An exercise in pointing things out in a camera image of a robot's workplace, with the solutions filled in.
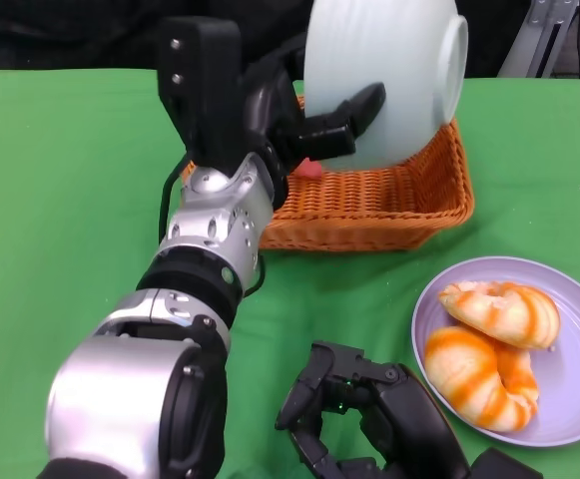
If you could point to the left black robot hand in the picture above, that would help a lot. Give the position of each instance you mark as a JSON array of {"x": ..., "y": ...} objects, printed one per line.
[{"x": 279, "y": 115}]

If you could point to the aluminium frame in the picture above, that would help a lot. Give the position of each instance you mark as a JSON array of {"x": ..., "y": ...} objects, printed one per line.
[{"x": 534, "y": 45}]

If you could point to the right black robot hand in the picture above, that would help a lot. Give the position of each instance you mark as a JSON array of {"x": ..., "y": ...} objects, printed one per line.
[{"x": 384, "y": 424}]

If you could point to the grey metal bowl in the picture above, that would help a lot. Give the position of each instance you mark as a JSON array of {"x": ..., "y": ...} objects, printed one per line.
[{"x": 399, "y": 60}]

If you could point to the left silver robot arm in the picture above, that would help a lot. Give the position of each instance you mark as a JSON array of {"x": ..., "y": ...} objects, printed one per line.
[{"x": 179, "y": 319}]

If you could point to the lilac round plate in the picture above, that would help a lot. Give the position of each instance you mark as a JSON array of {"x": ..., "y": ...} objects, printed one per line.
[{"x": 579, "y": 349}]

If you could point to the orange striped bread roll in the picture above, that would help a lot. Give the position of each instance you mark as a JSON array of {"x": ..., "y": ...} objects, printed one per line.
[
  {"x": 474, "y": 379},
  {"x": 509, "y": 312}
]

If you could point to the black backdrop cloth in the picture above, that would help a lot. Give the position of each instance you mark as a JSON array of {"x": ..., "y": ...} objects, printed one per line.
[{"x": 70, "y": 30}]

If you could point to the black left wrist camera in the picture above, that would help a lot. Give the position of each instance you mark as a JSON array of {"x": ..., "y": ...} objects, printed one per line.
[{"x": 199, "y": 90}]

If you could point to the green tablecloth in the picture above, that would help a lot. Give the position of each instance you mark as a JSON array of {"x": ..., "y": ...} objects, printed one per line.
[{"x": 70, "y": 199}]

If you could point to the orange wicker basket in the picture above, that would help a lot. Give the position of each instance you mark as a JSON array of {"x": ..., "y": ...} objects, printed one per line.
[{"x": 369, "y": 199}]

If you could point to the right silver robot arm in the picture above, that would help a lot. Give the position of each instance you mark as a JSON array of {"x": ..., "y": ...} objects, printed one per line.
[{"x": 504, "y": 466}]

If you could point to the salmon pink cake slice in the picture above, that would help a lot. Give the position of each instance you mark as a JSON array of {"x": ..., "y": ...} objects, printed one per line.
[{"x": 312, "y": 168}]

